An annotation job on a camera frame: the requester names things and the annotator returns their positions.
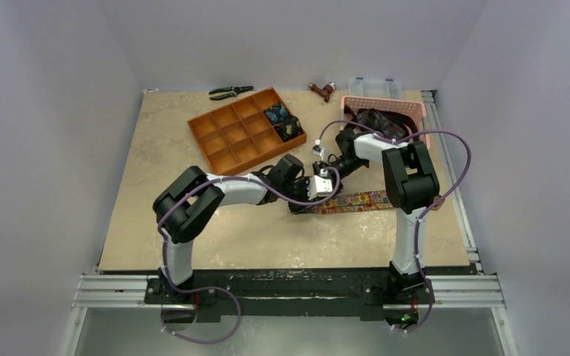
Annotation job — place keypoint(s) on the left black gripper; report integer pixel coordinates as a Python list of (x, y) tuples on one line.
[(296, 208)]

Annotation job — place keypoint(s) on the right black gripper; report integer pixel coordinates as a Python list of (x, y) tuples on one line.
[(328, 163)]

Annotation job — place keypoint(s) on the colourful patterned tie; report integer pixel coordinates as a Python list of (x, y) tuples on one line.
[(354, 202)]

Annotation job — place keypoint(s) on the pink plastic basket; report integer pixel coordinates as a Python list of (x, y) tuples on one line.
[(415, 110)]

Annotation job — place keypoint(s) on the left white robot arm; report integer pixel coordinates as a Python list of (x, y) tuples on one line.
[(185, 208)]

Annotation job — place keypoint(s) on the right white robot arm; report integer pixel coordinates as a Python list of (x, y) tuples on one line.
[(411, 185)]

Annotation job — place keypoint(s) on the dark ties in basket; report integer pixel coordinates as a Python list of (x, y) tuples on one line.
[(390, 124)]

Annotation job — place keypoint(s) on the black rolled tie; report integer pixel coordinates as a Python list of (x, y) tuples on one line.
[(289, 128)]

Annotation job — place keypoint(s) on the blue rolled tie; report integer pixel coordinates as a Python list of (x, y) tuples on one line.
[(276, 113)]

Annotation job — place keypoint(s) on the orange compartment tray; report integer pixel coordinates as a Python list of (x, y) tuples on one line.
[(238, 136)]

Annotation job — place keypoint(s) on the clear plastic organizer box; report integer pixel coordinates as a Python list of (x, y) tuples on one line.
[(375, 88)]

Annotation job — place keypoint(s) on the black pliers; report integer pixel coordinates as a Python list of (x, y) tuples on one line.
[(228, 92)]

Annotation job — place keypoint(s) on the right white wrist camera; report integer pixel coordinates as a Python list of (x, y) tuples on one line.
[(320, 165)]

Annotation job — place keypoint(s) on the brown handled tool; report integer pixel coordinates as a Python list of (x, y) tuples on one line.
[(325, 92)]

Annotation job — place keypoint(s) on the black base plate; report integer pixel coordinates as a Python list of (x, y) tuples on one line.
[(308, 292)]

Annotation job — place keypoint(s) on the aluminium frame rail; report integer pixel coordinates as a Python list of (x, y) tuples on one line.
[(451, 287)]

